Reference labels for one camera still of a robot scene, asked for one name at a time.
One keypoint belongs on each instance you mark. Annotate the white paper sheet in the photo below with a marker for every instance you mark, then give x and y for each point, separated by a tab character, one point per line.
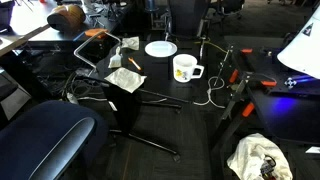
313	150

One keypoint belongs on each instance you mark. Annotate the wide crumpled paper napkin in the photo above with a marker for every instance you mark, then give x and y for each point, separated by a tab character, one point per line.
126	79

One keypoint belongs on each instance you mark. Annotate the orange marker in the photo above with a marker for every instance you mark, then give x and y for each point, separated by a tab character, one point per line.
134	63

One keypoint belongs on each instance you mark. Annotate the light wooden desk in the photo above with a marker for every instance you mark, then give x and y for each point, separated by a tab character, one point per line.
23	20

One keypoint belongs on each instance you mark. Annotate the black desk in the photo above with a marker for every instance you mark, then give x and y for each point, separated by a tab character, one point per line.
60	36

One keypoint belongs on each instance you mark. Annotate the black table pedestal base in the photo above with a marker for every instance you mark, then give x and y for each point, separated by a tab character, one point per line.
126	110

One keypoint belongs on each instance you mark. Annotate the brown round object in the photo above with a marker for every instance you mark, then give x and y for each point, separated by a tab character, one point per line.
65	16

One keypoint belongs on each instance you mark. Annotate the white mug with print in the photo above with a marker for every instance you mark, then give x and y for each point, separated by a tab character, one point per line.
184	68

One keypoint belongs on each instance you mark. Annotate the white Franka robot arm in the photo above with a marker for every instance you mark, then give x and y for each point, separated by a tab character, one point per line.
300	50

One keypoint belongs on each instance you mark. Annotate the orange plastic tool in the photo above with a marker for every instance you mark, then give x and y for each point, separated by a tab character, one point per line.
96	32

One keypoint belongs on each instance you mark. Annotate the black tall chair back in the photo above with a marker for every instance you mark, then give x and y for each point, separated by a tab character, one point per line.
186	15

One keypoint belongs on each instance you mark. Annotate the white round plate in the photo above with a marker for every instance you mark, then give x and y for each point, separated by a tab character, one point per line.
161	48

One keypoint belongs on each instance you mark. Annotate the cream cloth bag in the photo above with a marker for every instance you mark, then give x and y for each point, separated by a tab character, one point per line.
248	153

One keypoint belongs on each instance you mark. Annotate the gray flat panel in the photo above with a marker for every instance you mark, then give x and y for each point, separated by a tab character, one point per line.
15	103

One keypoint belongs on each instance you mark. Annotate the crumpled beige cloth lower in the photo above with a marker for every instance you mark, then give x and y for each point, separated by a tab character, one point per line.
130	43

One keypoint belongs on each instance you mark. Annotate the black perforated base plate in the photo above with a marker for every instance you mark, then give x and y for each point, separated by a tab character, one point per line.
266	66

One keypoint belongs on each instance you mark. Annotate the black office chair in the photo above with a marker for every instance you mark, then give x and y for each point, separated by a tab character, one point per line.
230	6

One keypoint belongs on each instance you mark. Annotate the bent metal tube frame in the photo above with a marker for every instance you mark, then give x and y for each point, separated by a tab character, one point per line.
75	52

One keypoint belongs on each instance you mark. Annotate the blue seat office chair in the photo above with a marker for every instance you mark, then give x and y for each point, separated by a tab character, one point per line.
40	136

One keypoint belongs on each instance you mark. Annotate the white power adapter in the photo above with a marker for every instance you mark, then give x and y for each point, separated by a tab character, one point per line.
72	97

